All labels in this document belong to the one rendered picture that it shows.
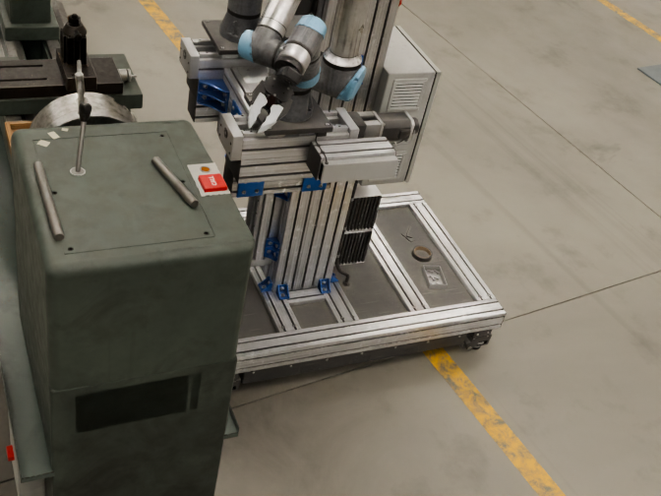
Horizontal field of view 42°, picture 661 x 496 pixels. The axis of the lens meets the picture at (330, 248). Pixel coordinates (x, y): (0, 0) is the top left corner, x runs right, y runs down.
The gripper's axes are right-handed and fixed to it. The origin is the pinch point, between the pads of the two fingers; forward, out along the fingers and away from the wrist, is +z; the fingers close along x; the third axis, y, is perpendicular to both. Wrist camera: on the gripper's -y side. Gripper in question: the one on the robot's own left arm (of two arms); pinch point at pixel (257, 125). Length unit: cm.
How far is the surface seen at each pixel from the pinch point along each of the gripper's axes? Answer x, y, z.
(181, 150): 10.5, 34.7, -1.7
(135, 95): 32, 108, -47
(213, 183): -0.3, 23.9, 6.8
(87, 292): 12, 20, 49
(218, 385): -31, 52, 43
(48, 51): 69, 141, -61
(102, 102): 35, 54, -11
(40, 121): 46, 60, 2
